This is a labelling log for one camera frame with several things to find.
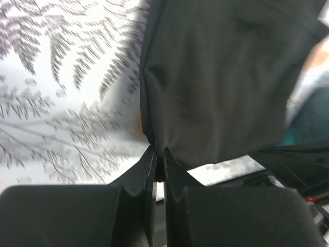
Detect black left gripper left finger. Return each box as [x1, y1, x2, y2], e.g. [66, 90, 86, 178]
[1, 147, 157, 246]

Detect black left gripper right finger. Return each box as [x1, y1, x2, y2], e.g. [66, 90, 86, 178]
[163, 149, 324, 246]

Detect black t shirt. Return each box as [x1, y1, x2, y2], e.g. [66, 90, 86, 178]
[139, 0, 328, 170]

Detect floral patterned table mat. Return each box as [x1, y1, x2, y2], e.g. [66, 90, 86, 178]
[0, 0, 268, 201]

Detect teal t shirt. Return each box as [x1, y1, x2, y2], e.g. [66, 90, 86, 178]
[280, 87, 328, 146]

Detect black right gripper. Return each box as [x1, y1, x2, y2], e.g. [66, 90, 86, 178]
[250, 140, 328, 201]

